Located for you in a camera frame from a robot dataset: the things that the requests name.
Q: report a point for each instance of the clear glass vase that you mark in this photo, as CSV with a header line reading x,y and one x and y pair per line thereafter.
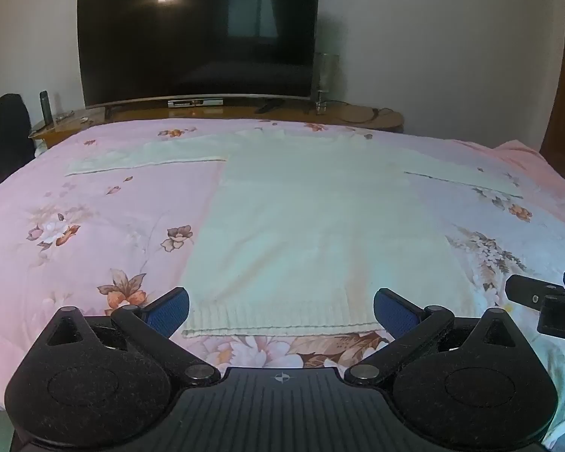
x,y
324,77

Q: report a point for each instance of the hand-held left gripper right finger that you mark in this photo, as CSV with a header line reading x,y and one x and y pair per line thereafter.
x,y
395,313

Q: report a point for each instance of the black chair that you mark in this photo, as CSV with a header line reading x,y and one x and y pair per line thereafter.
x,y
7,132

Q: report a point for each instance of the wooden television stand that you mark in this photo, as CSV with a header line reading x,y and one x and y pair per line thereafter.
x,y
245,112

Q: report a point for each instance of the white knit sweater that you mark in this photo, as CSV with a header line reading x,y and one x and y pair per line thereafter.
x,y
306,216

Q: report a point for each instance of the black curved television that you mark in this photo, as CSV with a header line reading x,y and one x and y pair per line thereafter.
x,y
193,33

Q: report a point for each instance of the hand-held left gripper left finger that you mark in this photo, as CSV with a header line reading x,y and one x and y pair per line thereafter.
x,y
169,313

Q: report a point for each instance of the silver set-top box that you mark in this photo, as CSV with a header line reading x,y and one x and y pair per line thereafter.
x,y
195,102

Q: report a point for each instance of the dark upright remote control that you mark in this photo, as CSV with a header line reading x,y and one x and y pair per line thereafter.
x,y
45,108

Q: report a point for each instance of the pink floral bed sheet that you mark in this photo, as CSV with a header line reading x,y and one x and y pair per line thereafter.
x,y
99,207

